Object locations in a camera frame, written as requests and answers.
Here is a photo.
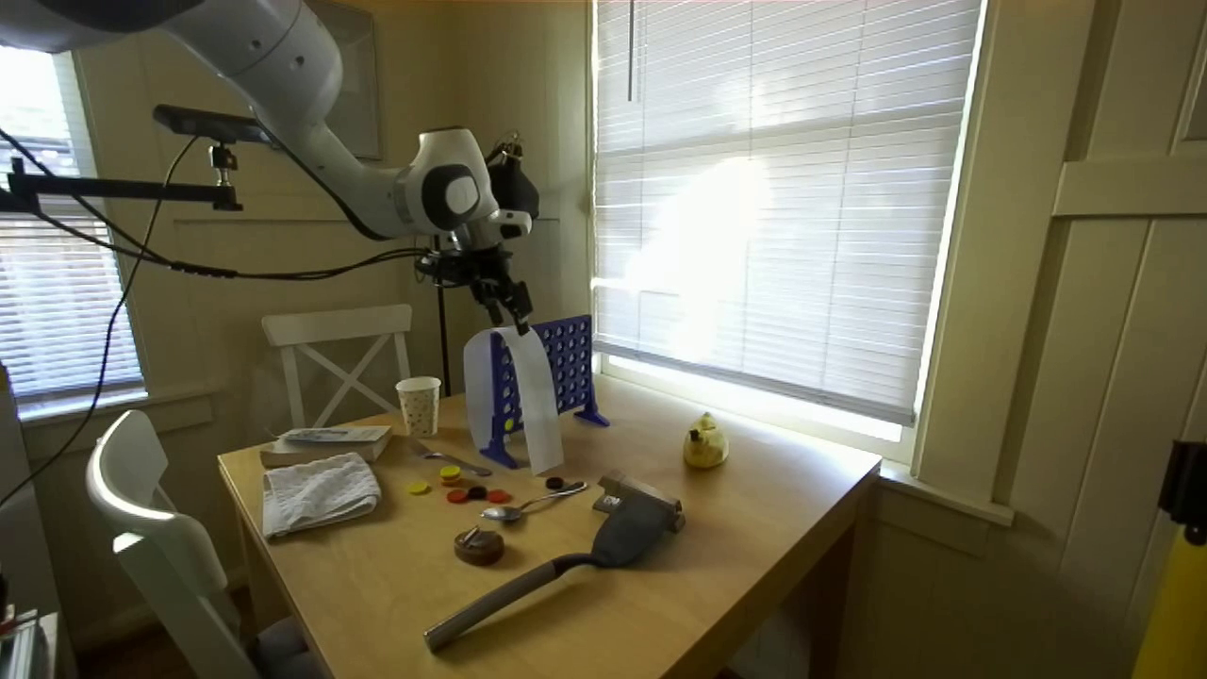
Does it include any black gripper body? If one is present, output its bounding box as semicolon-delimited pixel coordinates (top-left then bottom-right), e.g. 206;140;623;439
414;240;526;303

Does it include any white paper sheet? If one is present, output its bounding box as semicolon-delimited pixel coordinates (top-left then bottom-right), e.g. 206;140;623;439
462;319;570;475

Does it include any blue connect four grid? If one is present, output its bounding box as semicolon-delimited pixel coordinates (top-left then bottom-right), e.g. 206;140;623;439
480;314;610;470

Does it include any clear plastic cup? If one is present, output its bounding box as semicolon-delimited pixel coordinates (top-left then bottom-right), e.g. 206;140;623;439
391;373;450;441

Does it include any white cross-back chair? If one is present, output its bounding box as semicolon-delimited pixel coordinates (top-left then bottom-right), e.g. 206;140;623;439
255;297;418;435

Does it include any metal knife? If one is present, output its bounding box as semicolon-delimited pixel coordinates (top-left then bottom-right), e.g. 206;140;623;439
411;439;499;478

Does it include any metal spoon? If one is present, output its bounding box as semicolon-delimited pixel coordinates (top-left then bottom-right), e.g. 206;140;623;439
480;485;590;531

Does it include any flat book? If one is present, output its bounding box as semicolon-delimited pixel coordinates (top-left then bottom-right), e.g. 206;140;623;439
255;419;396;470

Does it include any yellow rubber duck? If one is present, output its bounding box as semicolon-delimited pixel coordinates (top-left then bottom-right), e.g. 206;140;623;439
679;406;737;475

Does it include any brown round disc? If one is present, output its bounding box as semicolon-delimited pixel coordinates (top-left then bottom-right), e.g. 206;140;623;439
450;523;509;571

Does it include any folded grey cloth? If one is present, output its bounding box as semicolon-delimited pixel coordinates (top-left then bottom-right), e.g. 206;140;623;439
255;450;384;543

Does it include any wide white window blind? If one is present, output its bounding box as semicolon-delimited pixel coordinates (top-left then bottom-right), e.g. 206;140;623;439
590;0;986;426

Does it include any white rounded chair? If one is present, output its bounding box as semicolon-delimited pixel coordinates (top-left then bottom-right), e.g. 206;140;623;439
84;406;319;679

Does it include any narrow white window blind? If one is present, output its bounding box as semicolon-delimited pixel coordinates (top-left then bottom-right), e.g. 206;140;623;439
0;42;150;406

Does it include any framed wall picture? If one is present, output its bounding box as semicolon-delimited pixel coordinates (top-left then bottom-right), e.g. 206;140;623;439
304;0;391;166

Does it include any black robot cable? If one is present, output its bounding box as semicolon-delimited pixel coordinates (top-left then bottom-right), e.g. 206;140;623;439
0;125;431;285

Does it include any black spatula with grey handle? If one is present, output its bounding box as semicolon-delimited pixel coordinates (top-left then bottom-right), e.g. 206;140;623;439
424;470;692;660

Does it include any black stereo camera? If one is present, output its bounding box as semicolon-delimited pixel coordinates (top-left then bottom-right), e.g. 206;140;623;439
150;102;277;146

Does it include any black camera cable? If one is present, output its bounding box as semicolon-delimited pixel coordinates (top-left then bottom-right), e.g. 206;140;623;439
0;132;203;507

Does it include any black camera boom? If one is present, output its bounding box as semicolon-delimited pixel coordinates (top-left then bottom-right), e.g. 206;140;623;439
0;140;247;215

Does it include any yellow barrier post black head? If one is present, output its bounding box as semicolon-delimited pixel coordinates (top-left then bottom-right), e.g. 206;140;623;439
1128;439;1207;679

